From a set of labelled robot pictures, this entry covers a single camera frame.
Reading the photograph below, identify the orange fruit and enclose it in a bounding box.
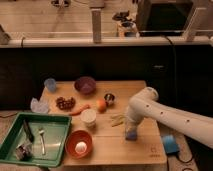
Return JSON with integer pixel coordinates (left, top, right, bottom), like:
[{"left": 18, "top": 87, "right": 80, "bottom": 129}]
[{"left": 96, "top": 99, "right": 107, "bottom": 112}]

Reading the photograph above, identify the dark grape bunch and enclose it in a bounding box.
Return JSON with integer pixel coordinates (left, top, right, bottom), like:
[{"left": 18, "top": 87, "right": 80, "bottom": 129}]
[{"left": 56, "top": 97, "right": 76, "bottom": 110}]

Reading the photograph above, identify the yellow banana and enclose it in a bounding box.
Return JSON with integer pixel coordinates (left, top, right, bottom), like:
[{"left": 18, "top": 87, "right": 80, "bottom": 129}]
[{"left": 111, "top": 114, "right": 125, "bottom": 127}]

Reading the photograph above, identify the wooden cutting board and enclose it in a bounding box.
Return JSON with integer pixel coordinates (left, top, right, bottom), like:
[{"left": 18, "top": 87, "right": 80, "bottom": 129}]
[{"left": 41, "top": 81, "right": 167, "bottom": 166}]

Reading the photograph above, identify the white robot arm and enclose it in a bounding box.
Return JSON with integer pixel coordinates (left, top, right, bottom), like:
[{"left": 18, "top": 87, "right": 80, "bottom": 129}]
[{"left": 125, "top": 87, "right": 213, "bottom": 149}]

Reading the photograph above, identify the orange carrot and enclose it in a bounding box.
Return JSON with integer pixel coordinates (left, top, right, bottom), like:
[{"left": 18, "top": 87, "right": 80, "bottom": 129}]
[{"left": 68, "top": 104, "right": 90, "bottom": 116}]

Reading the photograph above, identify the blue sponge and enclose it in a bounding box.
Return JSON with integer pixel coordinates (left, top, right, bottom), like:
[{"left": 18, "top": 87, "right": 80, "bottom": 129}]
[{"left": 125, "top": 131, "right": 137, "bottom": 141}]

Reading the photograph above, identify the white cup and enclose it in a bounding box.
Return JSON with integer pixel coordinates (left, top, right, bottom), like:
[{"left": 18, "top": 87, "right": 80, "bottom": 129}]
[{"left": 80, "top": 109, "right": 96, "bottom": 127}]

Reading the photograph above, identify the blue round object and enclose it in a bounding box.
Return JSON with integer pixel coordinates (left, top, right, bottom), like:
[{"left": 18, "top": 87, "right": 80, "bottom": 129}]
[{"left": 162, "top": 135, "right": 179, "bottom": 155}]

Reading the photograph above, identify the green plastic tray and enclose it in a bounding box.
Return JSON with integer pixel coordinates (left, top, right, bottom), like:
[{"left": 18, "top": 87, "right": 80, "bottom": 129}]
[{"left": 0, "top": 112, "right": 71, "bottom": 167}]

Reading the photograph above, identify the black monitor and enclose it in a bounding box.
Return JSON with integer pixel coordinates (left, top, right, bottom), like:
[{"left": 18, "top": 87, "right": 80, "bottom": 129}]
[{"left": 136, "top": 0, "right": 193, "bottom": 36}]

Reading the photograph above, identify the small metal cup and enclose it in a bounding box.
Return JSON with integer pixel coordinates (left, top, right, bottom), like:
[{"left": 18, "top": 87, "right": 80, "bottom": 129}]
[{"left": 104, "top": 93, "right": 115, "bottom": 106}]

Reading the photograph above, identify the purple bowl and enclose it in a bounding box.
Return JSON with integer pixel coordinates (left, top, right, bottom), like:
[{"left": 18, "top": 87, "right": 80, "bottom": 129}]
[{"left": 74, "top": 76, "right": 96, "bottom": 95}]

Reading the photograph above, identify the red bowl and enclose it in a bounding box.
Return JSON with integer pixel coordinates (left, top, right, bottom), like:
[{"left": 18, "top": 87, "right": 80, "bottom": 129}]
[{"left": 65, "top": 130, "right": 93, "bottom": 159}]

